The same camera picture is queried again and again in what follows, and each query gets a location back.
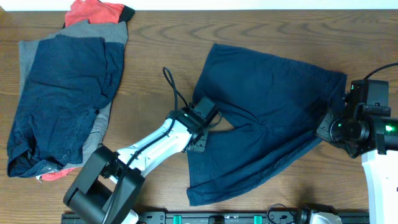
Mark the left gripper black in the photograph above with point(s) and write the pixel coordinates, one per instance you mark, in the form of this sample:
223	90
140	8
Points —
201	147

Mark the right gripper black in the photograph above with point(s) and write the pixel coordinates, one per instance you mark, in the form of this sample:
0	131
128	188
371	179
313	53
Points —
324	129

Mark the navy shorts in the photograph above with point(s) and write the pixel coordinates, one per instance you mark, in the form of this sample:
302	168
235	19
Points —
70	80
274	105

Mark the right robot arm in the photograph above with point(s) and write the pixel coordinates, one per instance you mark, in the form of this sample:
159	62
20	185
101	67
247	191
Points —
366	129

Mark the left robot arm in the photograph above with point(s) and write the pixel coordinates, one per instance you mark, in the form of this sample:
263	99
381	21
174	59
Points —
105	189

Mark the grey shorts in pile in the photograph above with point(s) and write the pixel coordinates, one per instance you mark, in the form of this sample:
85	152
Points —
110	33

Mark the red garment with black trim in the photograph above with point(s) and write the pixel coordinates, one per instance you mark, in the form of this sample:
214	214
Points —
95	12

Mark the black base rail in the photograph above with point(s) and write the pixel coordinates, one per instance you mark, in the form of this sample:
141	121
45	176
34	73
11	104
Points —
310	213

